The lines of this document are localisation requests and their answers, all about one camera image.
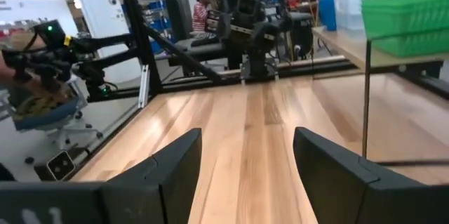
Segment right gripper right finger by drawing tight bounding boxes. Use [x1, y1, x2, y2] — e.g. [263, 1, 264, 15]
[293, 126, 449, 224]

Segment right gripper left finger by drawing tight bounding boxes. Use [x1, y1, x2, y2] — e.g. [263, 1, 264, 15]
[0, 128, 203, 224]

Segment clear plastic storage bin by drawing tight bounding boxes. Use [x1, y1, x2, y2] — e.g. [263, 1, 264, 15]
[334, 0, 368, 41]

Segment wooden shelf black metal legs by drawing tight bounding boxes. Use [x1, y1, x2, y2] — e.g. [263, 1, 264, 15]
[311, 26, 449, 167]

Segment person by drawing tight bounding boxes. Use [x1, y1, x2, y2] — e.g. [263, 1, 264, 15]
[191, 0, 215, 41]

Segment black office chair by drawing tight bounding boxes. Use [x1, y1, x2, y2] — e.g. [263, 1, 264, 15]
[163, 0, 229, 63]

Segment blue storage bins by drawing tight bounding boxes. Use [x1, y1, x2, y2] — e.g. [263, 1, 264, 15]
[147, 0, 176, 55]

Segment black floor pedal box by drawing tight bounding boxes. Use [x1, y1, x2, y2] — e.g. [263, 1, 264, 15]
[46, 150, 77, 182]

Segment white blue office chair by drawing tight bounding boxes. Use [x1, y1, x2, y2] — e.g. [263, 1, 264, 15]
[6, 74, 105, 164]

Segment silver corner bracket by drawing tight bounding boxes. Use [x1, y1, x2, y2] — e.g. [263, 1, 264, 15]
[138, 64, 151, 110]

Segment black aluminium rig frame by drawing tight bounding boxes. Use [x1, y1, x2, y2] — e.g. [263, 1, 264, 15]
[83, 0, 355, 104]

